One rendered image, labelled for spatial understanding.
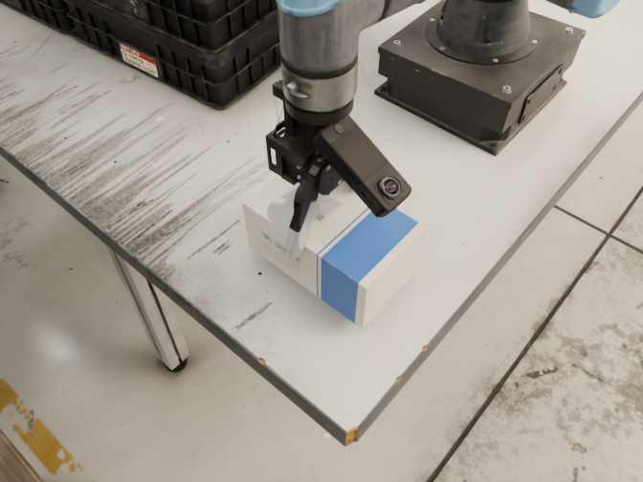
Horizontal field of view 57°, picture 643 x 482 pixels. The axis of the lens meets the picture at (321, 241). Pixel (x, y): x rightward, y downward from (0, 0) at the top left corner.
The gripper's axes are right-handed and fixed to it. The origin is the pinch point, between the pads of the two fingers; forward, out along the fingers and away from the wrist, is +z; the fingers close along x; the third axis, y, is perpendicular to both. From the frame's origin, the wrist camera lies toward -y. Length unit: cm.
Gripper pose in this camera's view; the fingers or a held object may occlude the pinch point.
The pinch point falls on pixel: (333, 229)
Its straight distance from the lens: 75.4
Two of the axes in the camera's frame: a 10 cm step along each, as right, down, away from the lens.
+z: 0.1, 6.3, 7.8
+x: -6.6, 5.9, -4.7
